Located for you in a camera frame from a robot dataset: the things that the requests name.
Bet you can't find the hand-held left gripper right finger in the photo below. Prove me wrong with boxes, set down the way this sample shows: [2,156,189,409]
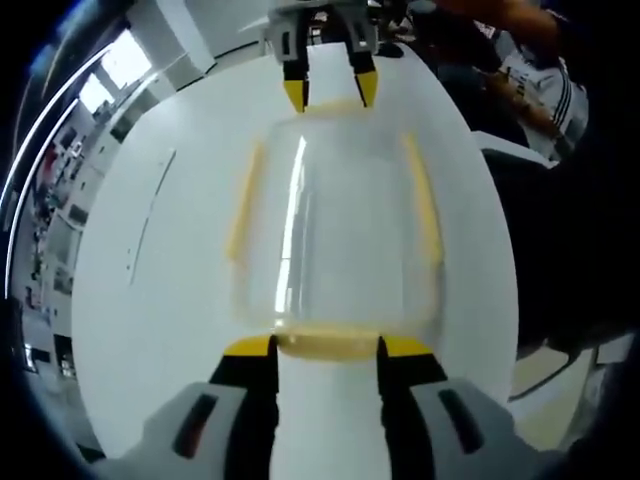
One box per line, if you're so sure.
[374,334,550,480]

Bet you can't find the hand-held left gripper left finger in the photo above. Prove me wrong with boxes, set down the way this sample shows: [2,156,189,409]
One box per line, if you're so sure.
[92,333,281,480]

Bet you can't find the clear storage box yellow latches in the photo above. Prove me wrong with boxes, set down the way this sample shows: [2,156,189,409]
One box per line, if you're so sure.
[223,98,447,362]

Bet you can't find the person's striped white shirt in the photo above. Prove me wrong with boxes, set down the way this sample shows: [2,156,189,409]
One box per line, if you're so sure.
[477,19,592,162]

